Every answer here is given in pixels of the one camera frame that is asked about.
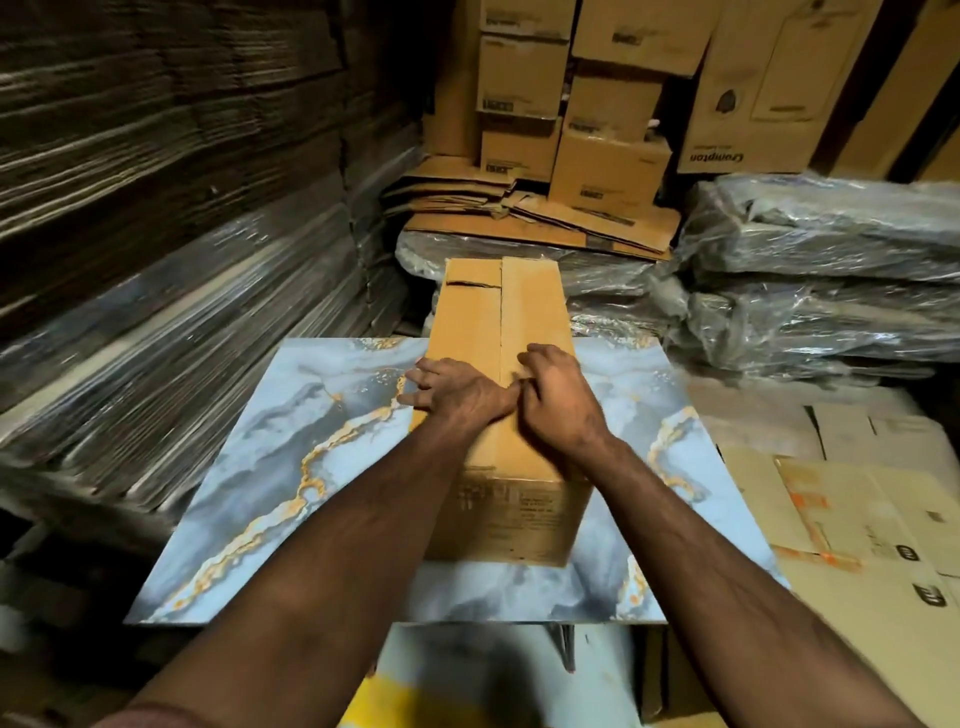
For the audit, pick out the person's left middle finger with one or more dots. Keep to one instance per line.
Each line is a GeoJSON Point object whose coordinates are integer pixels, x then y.
{"type": "Point", "coordinates": [420, 379]}

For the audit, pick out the pile of flattened cardboard boxes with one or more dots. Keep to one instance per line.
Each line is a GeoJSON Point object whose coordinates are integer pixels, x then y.
{"type": "Point", "coordinates": [570, 217]}

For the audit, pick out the person's right forearm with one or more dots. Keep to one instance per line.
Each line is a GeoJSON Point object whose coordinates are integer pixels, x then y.
{"type": "Point", "coordinates": [720, 592]}

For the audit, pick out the plastic-wrapped bundle under cardboard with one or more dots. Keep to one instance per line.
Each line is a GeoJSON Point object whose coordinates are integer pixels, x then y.
{"type": "Point", "coordinates": [607, 274]}

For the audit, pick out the pile of flat cardboard sheets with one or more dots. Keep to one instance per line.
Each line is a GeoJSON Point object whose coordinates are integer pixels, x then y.
{"type": "Point", "coordinates": [870, 600]}

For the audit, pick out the person's left forearm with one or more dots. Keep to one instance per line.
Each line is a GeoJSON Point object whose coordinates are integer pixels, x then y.
{"type": "Point", "coordinates": [330, 570]}

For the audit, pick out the flat cardboard with orange print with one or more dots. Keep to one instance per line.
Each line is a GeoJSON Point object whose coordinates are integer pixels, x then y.
{"type": "Point", "coordinates": [832, 510]}

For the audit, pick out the person's left thumb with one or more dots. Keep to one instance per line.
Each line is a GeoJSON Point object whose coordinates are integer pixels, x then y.
{"type": "Point", "coordinates": [507, 403]}

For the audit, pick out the person's right thumb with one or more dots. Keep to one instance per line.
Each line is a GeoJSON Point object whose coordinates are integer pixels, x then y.
{"type": "Point", "coordinates": [527, 394]}

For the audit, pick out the large printed cardboard box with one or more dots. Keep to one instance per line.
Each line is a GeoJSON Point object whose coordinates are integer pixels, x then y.
{"type": "Point", "coordinates": [772, 82]}

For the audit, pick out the long brown cardboard box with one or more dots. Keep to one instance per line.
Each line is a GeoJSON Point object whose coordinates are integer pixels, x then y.
{"type": "Point", "coordinates": [517, 315]}

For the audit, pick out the yellow and white sheet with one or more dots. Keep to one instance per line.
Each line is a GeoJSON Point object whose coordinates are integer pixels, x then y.
{"type": "Point", "coordinates": [480, 675]}

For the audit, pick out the pile of plastic-wrapped bundles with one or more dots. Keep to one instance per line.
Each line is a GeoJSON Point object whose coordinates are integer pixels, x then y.
{"type": "Point", "coordinates": [817, 285]}

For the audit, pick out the person's right hand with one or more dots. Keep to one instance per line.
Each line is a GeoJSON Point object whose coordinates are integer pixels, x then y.
{"type": "Point", "coordinates": [562, 405]}

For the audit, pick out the person's left hand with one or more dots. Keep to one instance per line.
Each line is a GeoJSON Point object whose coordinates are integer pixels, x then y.
{"type": "Point", "coordinates": [465, 397]}

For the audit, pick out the stack of small cardboard boxes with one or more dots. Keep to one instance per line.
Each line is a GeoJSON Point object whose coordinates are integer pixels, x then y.
{"type": "Point", "coordinates": [607, 169]}

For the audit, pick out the stack of plastic-wrapped cardboard sheets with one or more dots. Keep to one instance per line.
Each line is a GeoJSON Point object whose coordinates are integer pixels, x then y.
{"type": "Point", "coordinates": [165, 262]}

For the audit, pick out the blue marble patterned tile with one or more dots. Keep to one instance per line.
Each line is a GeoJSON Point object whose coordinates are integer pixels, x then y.
{"type": "Point", "coordinates": [300, 465]}

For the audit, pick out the large plain cardboard box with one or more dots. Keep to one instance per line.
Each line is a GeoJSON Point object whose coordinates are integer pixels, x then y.
{"type": "Point", "coordinates": [900, 112]}

